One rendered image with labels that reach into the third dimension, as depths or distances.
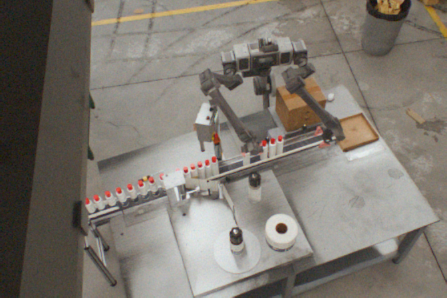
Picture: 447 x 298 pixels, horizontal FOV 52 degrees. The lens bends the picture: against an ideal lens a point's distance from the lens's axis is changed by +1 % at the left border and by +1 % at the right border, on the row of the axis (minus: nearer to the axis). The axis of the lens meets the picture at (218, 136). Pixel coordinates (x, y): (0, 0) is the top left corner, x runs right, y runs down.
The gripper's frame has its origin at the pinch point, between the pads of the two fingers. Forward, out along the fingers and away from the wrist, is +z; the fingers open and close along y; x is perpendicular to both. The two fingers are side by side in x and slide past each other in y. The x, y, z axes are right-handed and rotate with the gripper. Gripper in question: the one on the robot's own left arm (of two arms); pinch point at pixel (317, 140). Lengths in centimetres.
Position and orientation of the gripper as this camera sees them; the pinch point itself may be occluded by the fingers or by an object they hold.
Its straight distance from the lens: 313.6
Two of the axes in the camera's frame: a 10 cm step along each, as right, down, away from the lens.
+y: 1.6, 8.0, -5.8
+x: 8.0, 2.4, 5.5
